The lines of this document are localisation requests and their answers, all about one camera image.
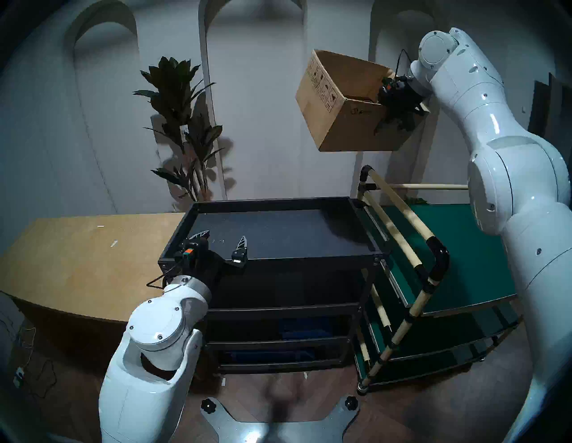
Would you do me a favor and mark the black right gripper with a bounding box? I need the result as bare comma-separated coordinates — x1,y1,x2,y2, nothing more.
379,76,424,130

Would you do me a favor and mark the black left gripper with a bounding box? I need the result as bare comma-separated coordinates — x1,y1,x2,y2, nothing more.
175,230,248,286

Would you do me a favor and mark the brown cardboard storage box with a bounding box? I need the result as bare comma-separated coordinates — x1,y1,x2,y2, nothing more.
296,49,430,152

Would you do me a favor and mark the black metal shelf cart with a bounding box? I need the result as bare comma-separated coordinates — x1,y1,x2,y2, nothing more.
158,196,394,375

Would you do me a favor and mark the blue plastic bin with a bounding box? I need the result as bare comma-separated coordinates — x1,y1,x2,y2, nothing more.
279,328,333,341

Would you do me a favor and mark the light wooden table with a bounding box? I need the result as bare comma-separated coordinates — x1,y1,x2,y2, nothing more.
0,213,186,323

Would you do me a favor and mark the dark door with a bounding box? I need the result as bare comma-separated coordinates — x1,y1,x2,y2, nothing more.
527,74,572,157

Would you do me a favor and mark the tall potted green plant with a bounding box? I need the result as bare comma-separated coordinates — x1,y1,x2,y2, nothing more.
133,57,224,204

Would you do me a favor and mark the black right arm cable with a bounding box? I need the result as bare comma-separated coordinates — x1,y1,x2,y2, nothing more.
395,49,415,79

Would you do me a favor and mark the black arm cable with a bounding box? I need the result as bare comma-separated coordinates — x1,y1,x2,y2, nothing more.
395,49,415,79
147,261,188,291

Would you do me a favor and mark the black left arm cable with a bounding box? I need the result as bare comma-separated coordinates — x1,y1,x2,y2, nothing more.
147,261,188,291

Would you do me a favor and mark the green pipe frame cart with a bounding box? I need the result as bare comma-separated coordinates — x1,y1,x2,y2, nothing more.
353,165,523,396

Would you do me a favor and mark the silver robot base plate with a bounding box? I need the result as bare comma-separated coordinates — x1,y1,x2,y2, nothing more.
200,395,360,443

